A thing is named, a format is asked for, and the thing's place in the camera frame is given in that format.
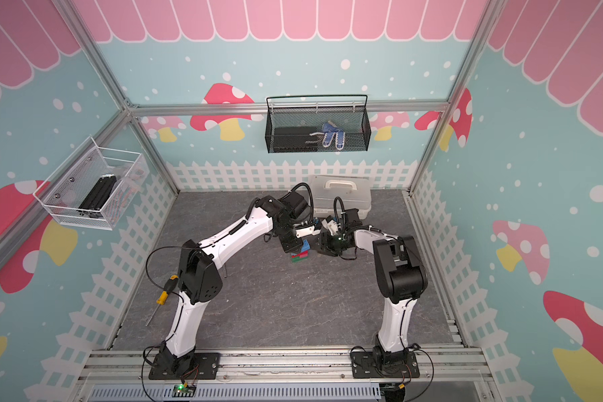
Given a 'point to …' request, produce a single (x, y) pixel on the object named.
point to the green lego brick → (298, 259)
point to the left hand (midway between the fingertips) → (293, 247)
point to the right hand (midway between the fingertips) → (314, 247)
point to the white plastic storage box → (353, 192)
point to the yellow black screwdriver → (169, 287)
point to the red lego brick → (301, 255)
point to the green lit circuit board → (179, 390)
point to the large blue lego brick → (306, 247)
